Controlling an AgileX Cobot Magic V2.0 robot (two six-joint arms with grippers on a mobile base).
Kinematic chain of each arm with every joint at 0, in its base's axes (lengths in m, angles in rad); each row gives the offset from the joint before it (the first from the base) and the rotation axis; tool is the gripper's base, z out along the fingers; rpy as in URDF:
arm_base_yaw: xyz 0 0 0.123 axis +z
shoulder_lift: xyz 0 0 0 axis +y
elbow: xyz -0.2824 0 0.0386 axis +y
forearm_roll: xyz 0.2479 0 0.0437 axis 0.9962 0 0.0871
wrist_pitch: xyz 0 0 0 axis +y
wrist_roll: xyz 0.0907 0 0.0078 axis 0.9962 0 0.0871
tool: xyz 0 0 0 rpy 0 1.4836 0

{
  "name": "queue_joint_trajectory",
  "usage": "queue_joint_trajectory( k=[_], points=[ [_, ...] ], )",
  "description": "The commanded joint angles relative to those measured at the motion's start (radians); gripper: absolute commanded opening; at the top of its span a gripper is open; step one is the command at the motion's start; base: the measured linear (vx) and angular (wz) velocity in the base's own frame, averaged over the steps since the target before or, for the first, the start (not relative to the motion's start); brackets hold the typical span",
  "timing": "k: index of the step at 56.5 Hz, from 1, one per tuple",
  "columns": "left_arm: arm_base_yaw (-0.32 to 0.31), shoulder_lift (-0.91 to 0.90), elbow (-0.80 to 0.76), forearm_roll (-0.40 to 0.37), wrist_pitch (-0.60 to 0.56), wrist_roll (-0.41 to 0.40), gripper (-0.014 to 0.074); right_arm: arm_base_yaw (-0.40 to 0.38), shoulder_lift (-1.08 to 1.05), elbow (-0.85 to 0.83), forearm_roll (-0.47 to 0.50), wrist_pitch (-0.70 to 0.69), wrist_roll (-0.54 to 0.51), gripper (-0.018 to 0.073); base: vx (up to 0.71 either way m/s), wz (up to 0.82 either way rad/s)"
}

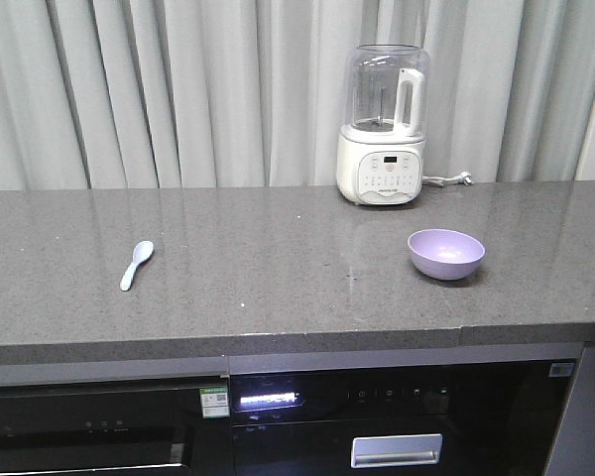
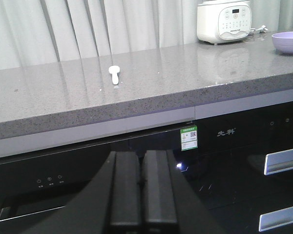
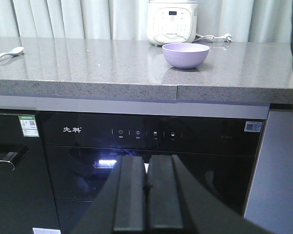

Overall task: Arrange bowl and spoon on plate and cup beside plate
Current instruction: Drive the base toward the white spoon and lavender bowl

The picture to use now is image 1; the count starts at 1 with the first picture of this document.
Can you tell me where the light blue plastic spoon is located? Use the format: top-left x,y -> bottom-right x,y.
119,240 -> 154,292

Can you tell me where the white blender with clear jar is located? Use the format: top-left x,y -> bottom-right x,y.
336,45 -> 430,206

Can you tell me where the purple plastic bowl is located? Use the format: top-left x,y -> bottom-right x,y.
408,229 -> 486,281

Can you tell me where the grey pleated curtain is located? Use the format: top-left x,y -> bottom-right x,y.
0,1 -> 595,190

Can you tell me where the black built-in oven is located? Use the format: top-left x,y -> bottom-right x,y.
229,359 -> 575,475

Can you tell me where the white power cord with plug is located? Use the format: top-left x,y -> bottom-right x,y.
420,171 -> 477,188

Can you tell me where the black built-in dishwasher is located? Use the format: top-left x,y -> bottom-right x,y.
0,377 -> 235,475

